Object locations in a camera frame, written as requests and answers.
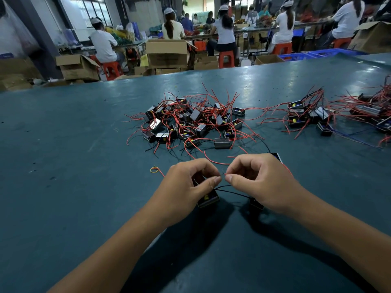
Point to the person's left hand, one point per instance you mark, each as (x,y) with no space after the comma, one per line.
(180,195)

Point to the shallow cardboard box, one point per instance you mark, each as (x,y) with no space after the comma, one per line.
(269,59)

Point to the open cardboard box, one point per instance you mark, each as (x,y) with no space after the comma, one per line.
(77,67)

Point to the blue plastic crate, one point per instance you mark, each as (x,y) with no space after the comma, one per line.
(297,56)
(336,52)

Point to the tilted cardboard box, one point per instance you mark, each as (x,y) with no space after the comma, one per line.
(371,37)

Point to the yellow rubber band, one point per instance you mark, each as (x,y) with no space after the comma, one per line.
(151,170)

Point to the low cardboard box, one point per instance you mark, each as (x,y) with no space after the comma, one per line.
(206,61)

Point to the person's left forearm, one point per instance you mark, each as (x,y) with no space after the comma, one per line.
(107,262)

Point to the person's right hand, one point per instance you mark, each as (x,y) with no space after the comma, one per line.
(269,180)

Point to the person's right forearm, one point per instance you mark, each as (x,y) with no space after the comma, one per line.
(345,241)

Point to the large closed cardboard box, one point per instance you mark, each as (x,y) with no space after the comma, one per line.
(167,53)

